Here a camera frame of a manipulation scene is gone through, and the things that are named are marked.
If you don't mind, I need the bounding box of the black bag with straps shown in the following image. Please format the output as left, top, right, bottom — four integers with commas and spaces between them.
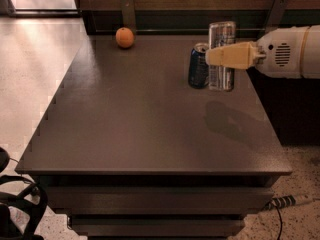
0, 146, 49, 240

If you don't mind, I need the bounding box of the dark drawer cabinet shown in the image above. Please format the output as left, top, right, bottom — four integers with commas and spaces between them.
14, 34, 294, 240

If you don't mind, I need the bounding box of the white power strip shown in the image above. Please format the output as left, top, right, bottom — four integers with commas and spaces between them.
268, 193, 314, 210

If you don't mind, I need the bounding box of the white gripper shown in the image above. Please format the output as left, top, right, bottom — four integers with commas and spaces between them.
205, 27, 309, 79

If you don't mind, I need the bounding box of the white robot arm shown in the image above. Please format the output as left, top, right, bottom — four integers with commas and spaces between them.
206, 25, 320, 79

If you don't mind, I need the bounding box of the upper cabinet drawer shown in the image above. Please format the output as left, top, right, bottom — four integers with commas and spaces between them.
47, 187, 273, 215

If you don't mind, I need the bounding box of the cabinet drawer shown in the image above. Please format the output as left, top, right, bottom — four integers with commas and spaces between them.
47, 187, 273, 215
71, 216, 244, 238

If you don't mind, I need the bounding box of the silver redbull can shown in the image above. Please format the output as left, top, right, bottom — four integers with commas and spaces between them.
209, 21, 236, 92

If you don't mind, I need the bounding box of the orange fruit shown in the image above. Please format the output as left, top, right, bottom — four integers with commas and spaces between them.
116, 27, 134, 49

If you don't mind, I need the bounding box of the lower cabinet drawer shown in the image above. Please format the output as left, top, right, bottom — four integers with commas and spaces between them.
71, 216, 244, 238

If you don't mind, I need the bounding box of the blue soda can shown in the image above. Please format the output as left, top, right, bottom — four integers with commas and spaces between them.
188, 43, 209, 89

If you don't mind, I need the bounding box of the left metal shelf bracket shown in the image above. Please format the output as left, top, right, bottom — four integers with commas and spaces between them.
120, 0, 136, 34

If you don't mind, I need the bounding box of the black power cable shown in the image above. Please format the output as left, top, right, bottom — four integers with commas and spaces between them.
265, 201, 284, 240

